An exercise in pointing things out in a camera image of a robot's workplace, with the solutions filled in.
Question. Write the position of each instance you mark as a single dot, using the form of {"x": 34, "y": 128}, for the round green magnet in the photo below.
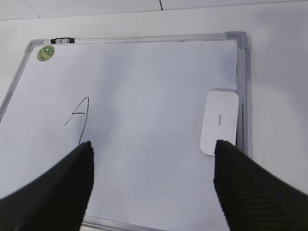
{"x": 45, "y": 53}

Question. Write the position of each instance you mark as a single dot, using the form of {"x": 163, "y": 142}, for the white framed whiteboard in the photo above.
{"x": 140, "y": 102}

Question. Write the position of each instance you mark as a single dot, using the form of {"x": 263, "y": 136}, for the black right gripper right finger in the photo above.
{"x": 251, "y": 198}

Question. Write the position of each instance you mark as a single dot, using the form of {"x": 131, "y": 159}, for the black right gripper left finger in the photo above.
{"x": 55, "y": 201}

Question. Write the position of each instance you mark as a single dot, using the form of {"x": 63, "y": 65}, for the white rectangular board eraser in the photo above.
{"x": 220, "y": 120}

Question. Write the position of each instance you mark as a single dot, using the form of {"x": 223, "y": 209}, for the black silver hanging clip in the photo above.
{"x": 62, "y": 40}

